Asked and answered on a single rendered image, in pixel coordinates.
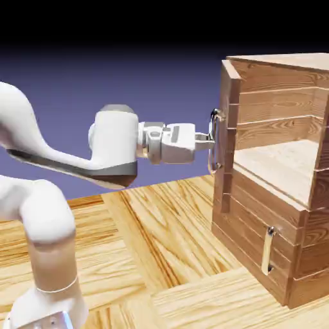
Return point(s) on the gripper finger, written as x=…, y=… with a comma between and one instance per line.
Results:
x=204, y=136
x=203, y=146

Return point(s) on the light wood cabinet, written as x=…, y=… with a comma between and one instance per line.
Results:
x=277, y=154

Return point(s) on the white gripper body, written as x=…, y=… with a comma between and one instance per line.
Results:
x=181, y=150

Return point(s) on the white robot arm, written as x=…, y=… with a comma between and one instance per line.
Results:
x=113, y=138

